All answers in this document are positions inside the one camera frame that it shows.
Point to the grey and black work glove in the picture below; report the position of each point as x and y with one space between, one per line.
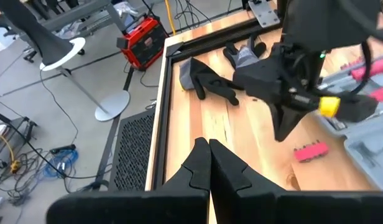
244 54

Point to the black power strip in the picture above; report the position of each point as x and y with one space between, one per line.
62 149

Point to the black metal stand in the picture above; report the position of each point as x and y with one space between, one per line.
23 124

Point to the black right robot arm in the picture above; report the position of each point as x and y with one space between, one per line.
328 18

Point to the red bit holder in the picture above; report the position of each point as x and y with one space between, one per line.
311 151

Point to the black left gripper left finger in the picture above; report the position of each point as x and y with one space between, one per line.
179 205

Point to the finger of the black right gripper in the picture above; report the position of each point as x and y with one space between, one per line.
357 107
263 81

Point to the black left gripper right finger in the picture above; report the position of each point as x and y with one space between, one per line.
241 202

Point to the grey-blue plastic tool case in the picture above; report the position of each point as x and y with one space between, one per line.
371 146

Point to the red and black power station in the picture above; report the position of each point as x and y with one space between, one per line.
145 43

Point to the black aluminium table frame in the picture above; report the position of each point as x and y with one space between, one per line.
163 124

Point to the grey desk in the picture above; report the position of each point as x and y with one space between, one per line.
85 9

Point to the yellow tape tag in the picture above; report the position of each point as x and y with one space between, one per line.
329 106

